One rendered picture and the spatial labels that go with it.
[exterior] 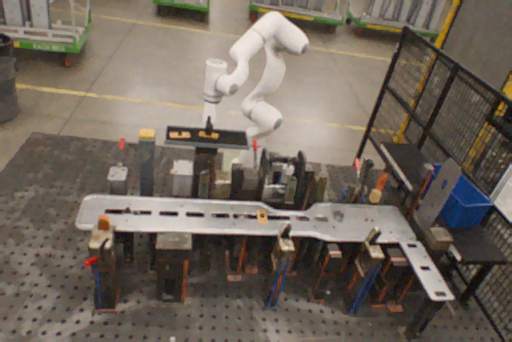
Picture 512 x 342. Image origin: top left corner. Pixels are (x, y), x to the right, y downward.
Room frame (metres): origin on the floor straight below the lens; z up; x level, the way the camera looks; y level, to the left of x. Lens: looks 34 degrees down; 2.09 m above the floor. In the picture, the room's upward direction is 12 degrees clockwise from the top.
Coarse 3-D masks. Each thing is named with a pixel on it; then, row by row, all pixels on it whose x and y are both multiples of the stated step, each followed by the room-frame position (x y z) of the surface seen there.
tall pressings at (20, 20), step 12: (0, 0) 4.69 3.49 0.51; (12, 0) 4.48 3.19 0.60; (24, 0) 4.73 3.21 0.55; (36, 0) 4.56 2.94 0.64; (48, 0) 4.64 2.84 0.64; (0, 12) 4.65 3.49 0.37; (12, 12) 4.66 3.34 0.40; (24, 12) 4.70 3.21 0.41; (36, 12) 4.54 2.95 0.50; (48, 12) 4.62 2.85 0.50; (12, 24) 4.46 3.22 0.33; (24, 24) 4.55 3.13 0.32; (36, 24) 4.53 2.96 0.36; (48, 24) 4.60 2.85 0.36
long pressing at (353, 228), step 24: (96, 216) 1.05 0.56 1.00; (120, 216) 1.07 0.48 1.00; (144, 216) 1.10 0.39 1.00; (168, 216) 1.13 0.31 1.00; (288, 216) 1.28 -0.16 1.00; (312, 216) 1.31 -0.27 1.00; (360, 216) 1.37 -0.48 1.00; (384, 216) 1.41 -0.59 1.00; (336, 240) 1.19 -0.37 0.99; (360, 240) 1.22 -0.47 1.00; (384, 240) 1.25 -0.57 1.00; (408, 240) 1.28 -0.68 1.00
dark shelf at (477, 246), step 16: (384, 144) 2.03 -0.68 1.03; (400, 144) 2.07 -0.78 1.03; (400, 160) 1.88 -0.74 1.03; (416, 160) 1.92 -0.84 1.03; (416, 176) 1.75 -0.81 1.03; (464, 240) 1.32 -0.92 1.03; (480, 240) 1.34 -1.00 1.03; (464, 256) 1.22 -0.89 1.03; (480, 256) 1.24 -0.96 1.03; (496, 256) 1.26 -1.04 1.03
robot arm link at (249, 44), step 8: (248, 32) 1.67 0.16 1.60; (256, 32) 1.66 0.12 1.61; (240, 40) 1.63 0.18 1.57; (248, 40) 1.63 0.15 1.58; (256, 40) 1.64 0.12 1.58; (264, 40) 1.67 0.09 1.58; (232, 48) 1.61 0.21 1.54; (240, 48) 1.59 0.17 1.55; (248, 48) 1.61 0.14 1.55; (256, 48) 1.64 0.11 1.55; (232, 56) 1.60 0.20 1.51; (240, 56) 1.55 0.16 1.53; (248, 56) 1.60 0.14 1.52; (240, 64) 1.51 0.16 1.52; (240, 72) 1.49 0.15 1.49; (248, 72) 1.54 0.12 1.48; (224, 80) 1.45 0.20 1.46; (232, 80) 1.45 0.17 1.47; (240, 80) 1.48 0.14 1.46; (216, 88) 1.46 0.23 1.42; (224, 88) 1.43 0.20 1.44; (232, 88) 1.45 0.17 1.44
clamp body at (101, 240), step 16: (96, 240) 0.88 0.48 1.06; (112, 240) 0.91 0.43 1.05; (96, 256) 0.86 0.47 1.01; (112, 256) 0.90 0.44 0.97; (96, 272) 0.85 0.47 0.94; (112, 272) 0.91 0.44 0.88; (96, 288) 0.87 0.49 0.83; (112, 288) 0.88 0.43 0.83; (96, 304) 0.86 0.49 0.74; (112, 304) 0.87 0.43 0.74
